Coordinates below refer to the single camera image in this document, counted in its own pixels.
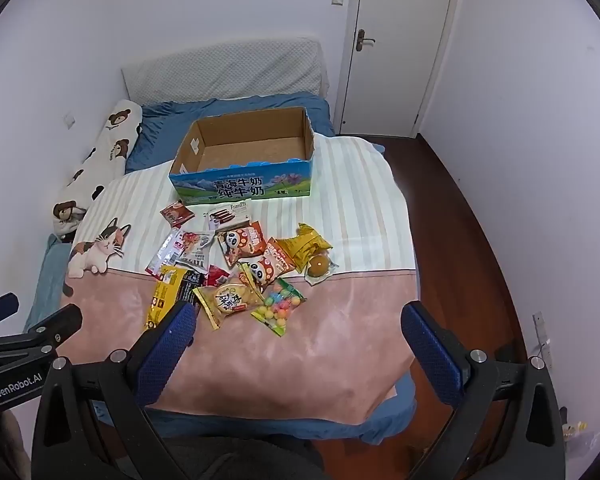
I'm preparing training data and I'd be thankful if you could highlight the colourful candy ball packet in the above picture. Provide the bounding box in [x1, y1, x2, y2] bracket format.
[250, 280, 307, 338]

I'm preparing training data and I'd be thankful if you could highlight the yellow cookie packet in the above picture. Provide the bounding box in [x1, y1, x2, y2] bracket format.
[192, 270, 266, 331]

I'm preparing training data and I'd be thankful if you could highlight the gold yellow snack packet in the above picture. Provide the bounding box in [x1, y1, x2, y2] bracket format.
[278, 222, 334, 274]

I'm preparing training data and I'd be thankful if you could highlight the white quilted pillow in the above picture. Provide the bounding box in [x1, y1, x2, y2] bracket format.
[121, 37, 329, 106]

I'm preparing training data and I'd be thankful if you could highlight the orange panda snack packet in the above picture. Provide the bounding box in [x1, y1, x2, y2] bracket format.
[216, 220, 266, 267]
[237, 237, 299, 291]

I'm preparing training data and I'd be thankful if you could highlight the white wall socket with cable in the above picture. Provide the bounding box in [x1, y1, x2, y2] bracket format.
[531, 311, 554, 367]

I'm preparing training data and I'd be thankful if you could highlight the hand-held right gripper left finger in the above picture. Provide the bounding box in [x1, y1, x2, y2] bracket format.
[31, 300, 198, 480]

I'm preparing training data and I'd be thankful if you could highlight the long red white snack packet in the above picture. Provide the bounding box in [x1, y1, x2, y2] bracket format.
[145, 227, 187, 281]

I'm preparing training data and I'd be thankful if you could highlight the white red meat snack packet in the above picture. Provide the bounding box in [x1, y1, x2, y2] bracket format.
[174, 230, 216, 274]

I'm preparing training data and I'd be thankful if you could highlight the small red-brown snack packet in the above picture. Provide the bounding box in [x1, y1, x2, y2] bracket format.
[160, 201, 196, 227]

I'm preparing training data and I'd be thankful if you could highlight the bear print long pillow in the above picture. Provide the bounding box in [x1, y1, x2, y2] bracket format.
[52, 99, 144, 243]

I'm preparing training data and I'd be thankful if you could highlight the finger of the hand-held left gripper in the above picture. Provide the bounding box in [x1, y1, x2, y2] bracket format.
[0, 304, 84, 367]
[0, 292, 20, 332]

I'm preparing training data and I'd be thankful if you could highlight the striped pink cat print blanket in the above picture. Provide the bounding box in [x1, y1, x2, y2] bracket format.
[62, 135, 421, 424]

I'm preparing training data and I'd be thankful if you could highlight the white door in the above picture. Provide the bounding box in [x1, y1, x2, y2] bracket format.
[335, 0, 459, 137]

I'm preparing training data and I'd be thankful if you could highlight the white chocolate biscuit packet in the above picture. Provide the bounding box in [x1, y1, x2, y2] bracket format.
[203, 198, 253, 231]

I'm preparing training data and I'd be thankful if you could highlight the blue printed cardboard box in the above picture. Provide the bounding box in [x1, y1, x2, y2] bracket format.
[168, 106, 316, 206]

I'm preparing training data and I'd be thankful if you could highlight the small red snack packet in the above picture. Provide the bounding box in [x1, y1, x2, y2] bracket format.
[205, 266, 231, 289]

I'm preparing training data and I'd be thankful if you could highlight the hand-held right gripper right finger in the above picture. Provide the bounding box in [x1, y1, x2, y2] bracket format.
[400, 300, 566, 480]

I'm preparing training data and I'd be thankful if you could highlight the teal cloth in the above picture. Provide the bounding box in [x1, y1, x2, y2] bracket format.
[24, 233, 76, 334]

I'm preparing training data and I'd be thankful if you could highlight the clear packet with brown egg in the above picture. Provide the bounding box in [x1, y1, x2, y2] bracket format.
[303, 252, 340, 286]

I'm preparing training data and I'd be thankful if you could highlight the yellow black snack packet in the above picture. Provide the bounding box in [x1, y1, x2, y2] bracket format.
[143, 266, 206, 331]

